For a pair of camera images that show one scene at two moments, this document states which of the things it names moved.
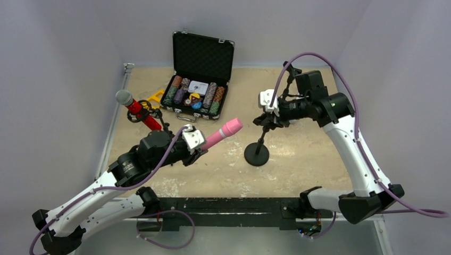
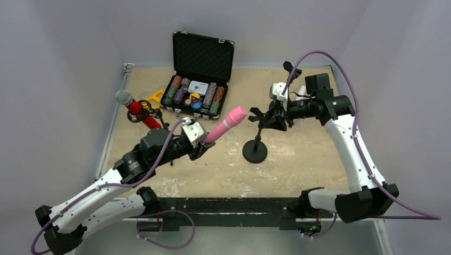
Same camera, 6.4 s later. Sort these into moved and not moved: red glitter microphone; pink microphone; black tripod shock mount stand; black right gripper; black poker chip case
Moved: pink microphone
Not moved: red glitter microphone; black poker chip case; black right gripper; black tripod shock mount stand
